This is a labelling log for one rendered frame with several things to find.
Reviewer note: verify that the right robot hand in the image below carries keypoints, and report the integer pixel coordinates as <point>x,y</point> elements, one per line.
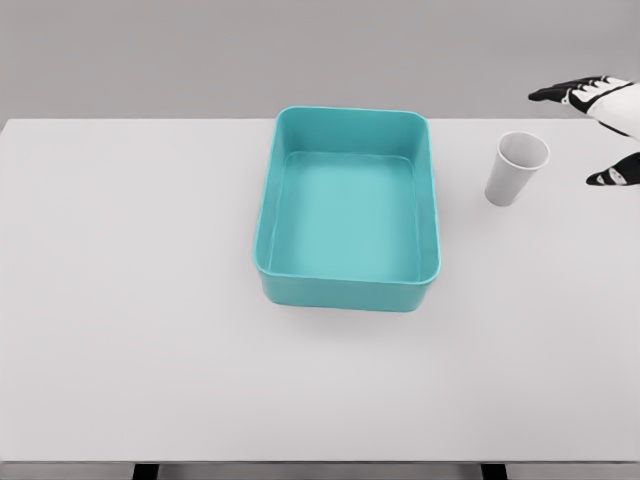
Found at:
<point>614,107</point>

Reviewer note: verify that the white paper cup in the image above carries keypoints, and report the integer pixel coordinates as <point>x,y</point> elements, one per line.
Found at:
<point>512,172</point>

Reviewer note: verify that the teal plastic basket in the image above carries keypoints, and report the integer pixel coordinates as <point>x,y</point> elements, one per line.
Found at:
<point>350,210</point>

